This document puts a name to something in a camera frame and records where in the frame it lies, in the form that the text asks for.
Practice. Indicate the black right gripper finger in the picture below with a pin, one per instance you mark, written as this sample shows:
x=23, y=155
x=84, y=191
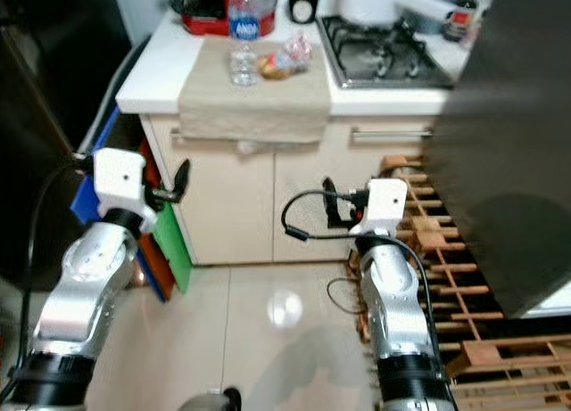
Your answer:
x=332, y=201

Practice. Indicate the clear water bottle blue label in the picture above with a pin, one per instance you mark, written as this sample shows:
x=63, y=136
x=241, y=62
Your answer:
x=243, y=28

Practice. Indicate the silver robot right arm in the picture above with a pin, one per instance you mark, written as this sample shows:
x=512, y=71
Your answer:
x=393, y=304

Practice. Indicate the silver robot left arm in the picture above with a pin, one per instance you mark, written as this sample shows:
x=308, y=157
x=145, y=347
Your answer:
x=89, y=286

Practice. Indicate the green flat board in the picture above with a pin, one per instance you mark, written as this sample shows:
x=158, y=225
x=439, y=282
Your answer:
x=174, y=250

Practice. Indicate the white kitchen counter cabinet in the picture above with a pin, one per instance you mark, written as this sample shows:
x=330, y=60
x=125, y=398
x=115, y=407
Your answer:
x=232, y=206

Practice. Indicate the beige counter cloth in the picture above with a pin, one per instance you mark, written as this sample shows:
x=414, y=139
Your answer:
x=250, y=108

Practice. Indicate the dark tall cabinet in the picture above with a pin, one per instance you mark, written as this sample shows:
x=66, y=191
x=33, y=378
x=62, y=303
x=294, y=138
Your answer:
x=45, y=117

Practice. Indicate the clear bag of bread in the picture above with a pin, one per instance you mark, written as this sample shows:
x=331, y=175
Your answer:
x=281, y=61

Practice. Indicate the steel gas stove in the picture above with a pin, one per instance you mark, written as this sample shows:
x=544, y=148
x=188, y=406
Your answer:
x=384, y=59

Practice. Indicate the red and black appliance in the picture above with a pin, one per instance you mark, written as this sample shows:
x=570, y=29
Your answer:
x=205, y=20

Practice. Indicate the round black bottle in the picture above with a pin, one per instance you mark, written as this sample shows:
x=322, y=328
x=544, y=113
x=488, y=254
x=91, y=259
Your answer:
x=303, y=5

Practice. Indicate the wooden slatted rack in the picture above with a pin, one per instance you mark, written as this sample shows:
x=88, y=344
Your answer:
x=500, y=357

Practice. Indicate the grey robot foot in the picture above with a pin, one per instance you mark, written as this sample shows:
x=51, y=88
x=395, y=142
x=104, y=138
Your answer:
x=205, y=402

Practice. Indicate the small clear condiment bottle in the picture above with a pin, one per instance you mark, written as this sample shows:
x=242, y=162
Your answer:
x=477, y=35

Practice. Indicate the dark sauce bottle red label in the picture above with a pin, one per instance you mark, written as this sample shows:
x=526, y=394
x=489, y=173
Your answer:
x=462, y=19

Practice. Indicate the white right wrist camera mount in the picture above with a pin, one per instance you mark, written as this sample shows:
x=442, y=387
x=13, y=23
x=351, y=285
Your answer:
x=384, y=204

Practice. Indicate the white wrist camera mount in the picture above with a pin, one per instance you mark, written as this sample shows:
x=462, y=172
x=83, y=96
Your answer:
x=120, y=179
x=384, y=204

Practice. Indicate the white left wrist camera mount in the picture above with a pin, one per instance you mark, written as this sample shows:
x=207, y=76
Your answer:
x=120, y=179

